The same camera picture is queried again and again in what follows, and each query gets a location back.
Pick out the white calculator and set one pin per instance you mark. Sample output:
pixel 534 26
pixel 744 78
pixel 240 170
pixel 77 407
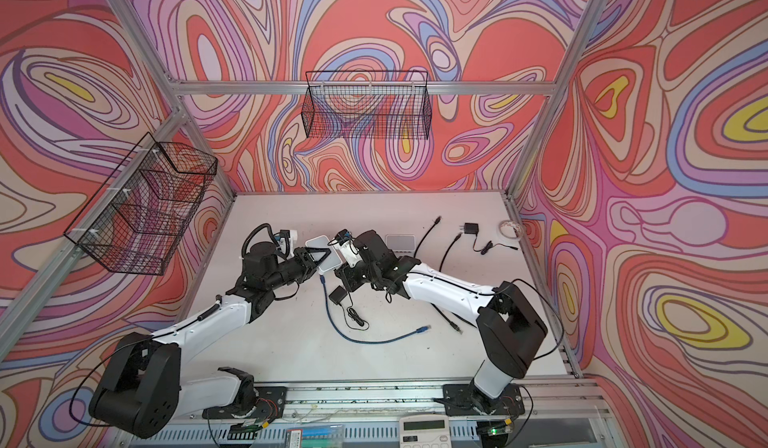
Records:
pixel 424 431

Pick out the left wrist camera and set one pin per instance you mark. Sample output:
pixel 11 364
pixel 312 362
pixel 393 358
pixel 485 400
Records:
pixel 286 240

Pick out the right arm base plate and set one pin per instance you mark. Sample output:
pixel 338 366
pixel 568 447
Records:
pixel 467 400

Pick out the black wire basket wall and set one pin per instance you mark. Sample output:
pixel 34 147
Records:
pixel 160 187
pixel 367 104

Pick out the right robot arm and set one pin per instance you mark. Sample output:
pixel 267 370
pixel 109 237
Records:
pixel 510 328

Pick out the black wire basket left wall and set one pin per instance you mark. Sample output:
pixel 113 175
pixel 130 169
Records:
pixel 160 187

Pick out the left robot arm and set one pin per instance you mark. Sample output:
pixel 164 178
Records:
pixel 144 385

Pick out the clear plastic box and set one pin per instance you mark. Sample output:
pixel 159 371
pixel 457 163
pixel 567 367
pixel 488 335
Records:
pixel 322 436

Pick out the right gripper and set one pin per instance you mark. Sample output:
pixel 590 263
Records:
pixel 346 273

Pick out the black wire basket back wall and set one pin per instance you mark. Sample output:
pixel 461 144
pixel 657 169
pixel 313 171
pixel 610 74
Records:
pixel 367 104

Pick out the white network switch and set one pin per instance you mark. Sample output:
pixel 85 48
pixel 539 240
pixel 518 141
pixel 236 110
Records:
pixel 323 254
pixel 400 243

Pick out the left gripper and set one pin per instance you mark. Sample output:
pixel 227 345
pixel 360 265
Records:
pixel 305 261

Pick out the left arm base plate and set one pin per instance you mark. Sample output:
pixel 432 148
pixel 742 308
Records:
pixel 268 404

